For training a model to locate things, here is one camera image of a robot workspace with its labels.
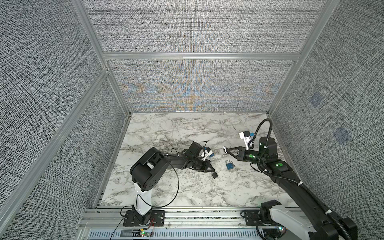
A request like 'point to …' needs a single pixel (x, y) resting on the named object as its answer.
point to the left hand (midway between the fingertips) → (214, 171)
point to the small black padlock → (215, 175)
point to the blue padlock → (229, 166)
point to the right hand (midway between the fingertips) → (226, 150)
